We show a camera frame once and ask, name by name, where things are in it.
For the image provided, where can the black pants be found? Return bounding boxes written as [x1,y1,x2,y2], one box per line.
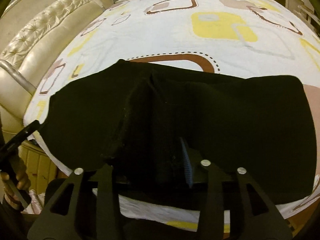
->
[39,60,317,209]

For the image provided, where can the person left hand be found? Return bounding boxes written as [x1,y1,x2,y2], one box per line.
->
[1,156,31,210]

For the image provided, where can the cream tufted headboard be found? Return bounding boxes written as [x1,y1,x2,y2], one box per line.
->
[1,0,114,140]

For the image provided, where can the patterned white bed sheet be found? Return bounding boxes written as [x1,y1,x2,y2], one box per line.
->
[24,0,319,239]

